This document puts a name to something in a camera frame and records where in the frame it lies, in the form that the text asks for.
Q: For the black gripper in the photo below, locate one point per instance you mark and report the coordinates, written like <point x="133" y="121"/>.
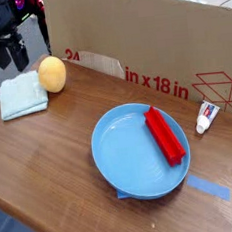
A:
<point x="17" y="49"/>

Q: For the light blue cloth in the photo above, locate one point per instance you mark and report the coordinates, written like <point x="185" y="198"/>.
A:
<point x="22" y="95"/>

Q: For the small toothpaste tube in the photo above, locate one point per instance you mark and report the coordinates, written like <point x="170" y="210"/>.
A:
<point x="206" y="116"/>

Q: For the black computer tower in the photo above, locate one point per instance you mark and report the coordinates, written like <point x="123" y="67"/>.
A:
<point x="23" y="9"/>

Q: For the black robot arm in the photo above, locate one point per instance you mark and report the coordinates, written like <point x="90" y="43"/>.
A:
<point x="7" y="19"/>

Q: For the red plastic block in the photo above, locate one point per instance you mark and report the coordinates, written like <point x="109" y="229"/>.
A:
<point x="164" y="136"/>

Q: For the blue plate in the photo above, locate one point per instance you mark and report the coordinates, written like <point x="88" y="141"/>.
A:
<point x="129" y="158"/>

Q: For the cardboard box wall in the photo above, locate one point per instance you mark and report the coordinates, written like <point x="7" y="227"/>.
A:
<point x="174" y="46"/>

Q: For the yellow ball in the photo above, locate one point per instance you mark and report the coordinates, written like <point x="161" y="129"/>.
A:
<point x="52" y="74"/>

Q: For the blue tape strip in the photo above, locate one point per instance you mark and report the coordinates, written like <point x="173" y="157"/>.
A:
<point x="209" y="187"/>

